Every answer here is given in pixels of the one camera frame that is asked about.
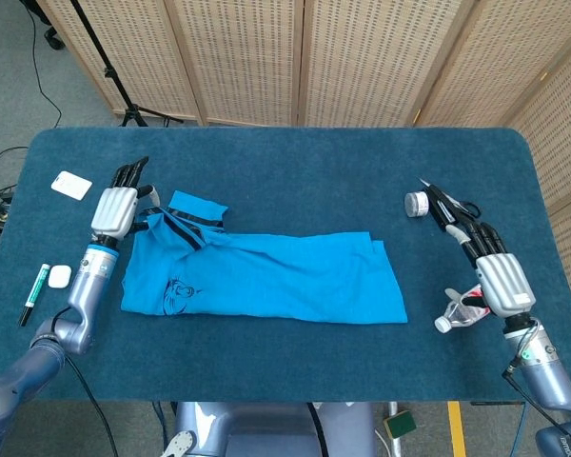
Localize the green and white marker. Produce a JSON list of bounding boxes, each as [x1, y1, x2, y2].
[[18, 263, 52, 328]]

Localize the white robot bracket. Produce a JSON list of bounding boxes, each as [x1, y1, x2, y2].
[[160, 430, 199, 457]]

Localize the black stapler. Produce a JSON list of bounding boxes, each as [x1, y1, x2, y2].
[[425, 185, 475, 233]]

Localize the clear plastic water bottle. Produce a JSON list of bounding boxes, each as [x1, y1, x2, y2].
[[433, 284, 491, 333]]

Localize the silver metal pole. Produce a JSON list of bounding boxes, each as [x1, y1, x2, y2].
[[387, 402, 404, 457]]

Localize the black scissors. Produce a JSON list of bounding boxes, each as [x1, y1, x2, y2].
[[418, 178, 482, 225]]

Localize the white earbuds case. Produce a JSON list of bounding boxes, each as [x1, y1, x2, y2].
[[47, 265, 73, 289]]

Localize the black tripod stand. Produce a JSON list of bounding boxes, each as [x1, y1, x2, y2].
[[69, 0, 185, 128]]

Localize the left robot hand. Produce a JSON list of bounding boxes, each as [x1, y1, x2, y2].
[[89, 155, 162, 241]]

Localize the thin black floor cable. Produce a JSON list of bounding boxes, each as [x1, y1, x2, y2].
[[23, 0, 64, 129]]

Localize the white card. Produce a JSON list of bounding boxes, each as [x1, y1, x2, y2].
[[49, 169, 94, 202]]

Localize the dark blue carpeted table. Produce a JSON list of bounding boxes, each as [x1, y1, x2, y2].
[[0, 126, 571, 404]]

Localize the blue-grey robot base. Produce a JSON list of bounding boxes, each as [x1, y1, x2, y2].
[[173, 401, 377, 457]]

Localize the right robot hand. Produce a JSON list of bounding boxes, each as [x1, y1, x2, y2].
[[444, 221, 538, 319]]

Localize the black chair caster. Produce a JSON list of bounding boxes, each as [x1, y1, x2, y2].
[[45, 26, 67, 51]]

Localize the blue Carolina Panthers t-shirt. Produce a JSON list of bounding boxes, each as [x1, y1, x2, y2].
[[120, 189, 409, 325]]

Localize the green and yellow sponge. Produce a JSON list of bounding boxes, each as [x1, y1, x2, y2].
[[383, 408, 418, 439]]

